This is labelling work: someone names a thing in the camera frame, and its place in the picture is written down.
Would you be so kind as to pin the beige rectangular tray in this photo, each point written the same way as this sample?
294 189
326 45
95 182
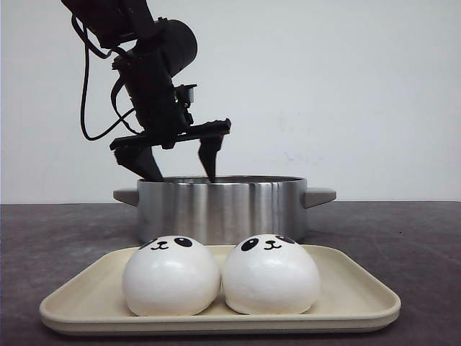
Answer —
92 303

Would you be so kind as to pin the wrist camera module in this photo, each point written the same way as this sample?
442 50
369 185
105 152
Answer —
185 94

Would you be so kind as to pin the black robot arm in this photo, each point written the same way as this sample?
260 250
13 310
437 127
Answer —
150 52

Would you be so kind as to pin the stainless steel pot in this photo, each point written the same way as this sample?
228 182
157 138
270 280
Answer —
225 211

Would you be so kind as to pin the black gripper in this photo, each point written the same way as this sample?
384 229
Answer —
147 78

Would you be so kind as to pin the white panda bun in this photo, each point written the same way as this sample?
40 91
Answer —
270 274
170 276

